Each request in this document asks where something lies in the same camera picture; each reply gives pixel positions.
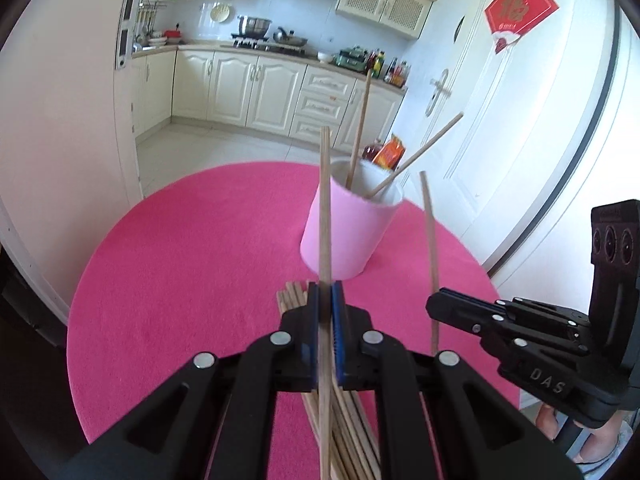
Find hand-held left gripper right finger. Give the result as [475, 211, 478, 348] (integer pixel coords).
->
[330, 281, 584, 480]

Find wooden chopstick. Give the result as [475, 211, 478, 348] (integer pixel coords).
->
[419, 170, 442, 356]
[368, 112, 465, 200]
[346, 70, 373, 190]
[318, 126, 334, 480]

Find green kitchen appliance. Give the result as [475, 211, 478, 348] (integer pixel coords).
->
[334, 49, 368, 68]

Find gas stove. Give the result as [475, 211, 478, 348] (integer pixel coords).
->
[220, 34, 307, 56]

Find silver door handle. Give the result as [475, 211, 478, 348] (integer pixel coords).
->
[427, 71, 451, 116]

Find white panelled door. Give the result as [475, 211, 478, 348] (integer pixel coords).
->
[390, 0, 626, 281]

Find pile of wooden chopsticks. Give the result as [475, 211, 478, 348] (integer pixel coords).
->
[276, 282, 383, 480]

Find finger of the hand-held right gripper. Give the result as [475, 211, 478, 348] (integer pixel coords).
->
[426, 293, 626, 429]
[440, 288, 595, 359]

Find hanging utensil rack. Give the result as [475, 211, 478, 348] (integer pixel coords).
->
[135, 0, 168, 43]

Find orange snack bag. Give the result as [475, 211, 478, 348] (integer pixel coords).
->
[375, 133, 407, 170]

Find person's bare leg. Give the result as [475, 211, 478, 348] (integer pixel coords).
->
[536, 402, 632, 465]

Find red paper door decoration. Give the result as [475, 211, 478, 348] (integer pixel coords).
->
[484, 0, 560, 55]

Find group of condiment bottles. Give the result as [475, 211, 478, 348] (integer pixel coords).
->
[366, 49, 412, 88]

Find pink round tablecloth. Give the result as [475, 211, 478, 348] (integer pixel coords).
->
[66, 161, 502, 480]

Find cream base cabinets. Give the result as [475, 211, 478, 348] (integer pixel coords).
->
[132, 45, 407, 155]

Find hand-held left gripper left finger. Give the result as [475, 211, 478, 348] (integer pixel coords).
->
[61, 282, 321, 480]

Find pink cup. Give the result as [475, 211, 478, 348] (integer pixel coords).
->
[300, 157, 404, 280]

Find dark wok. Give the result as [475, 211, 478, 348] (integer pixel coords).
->
[272, 27, 308, 47]

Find steel cooking pot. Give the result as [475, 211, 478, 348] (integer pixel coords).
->
[237, 15, 273, 38]

